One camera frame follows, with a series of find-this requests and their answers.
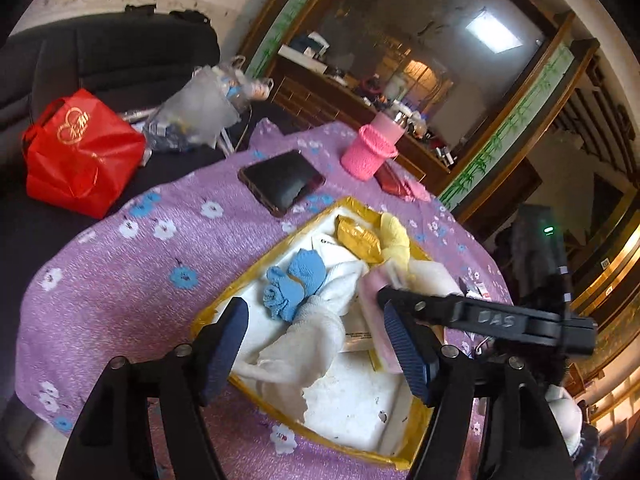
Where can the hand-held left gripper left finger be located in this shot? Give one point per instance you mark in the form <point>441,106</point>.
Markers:
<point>225,355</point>

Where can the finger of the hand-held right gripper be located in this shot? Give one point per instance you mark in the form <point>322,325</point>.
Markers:
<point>480,316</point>

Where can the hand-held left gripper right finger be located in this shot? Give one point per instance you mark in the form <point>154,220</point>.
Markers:
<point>405,355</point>

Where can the pale pink soft pad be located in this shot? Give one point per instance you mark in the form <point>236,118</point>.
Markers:
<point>377,325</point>

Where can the white foam box yellow tape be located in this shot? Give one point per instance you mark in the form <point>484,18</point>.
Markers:
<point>350,410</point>

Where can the white knotted towel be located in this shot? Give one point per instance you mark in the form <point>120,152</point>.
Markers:
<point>310,340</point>

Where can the blue cloth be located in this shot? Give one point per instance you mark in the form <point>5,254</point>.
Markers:
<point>300,275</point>

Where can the yellow towel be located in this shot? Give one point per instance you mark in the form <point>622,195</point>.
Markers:
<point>395,237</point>

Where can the gold foil packet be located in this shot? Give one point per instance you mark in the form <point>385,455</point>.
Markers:
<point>357,237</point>

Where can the white card with red print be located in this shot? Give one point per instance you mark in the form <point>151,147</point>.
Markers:
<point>479,289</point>

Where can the purple floral tablecloth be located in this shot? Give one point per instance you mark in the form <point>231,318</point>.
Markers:
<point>125,280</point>

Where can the pink cloth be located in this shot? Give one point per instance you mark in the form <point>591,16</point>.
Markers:
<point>417,192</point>

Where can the wooden stair railing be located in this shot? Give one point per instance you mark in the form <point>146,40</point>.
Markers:
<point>600,130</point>

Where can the red pouch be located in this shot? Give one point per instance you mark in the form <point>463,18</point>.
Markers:
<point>390,180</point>

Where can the black phone wallet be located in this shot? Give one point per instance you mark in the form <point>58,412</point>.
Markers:
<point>280,180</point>

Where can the pink bottle in knit cover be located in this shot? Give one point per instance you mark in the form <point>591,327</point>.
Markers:
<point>367,152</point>

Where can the ceiling light panel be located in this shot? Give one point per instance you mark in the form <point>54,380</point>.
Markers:
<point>492,32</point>

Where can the red bag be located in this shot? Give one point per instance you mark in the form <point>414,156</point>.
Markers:
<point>80,160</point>

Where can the clear plastic bag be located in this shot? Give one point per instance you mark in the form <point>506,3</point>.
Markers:
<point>200,105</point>

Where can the wooden partition counter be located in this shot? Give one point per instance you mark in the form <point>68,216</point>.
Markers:
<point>320,100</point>

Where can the black sofa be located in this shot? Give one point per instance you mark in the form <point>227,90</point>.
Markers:
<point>125,55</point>

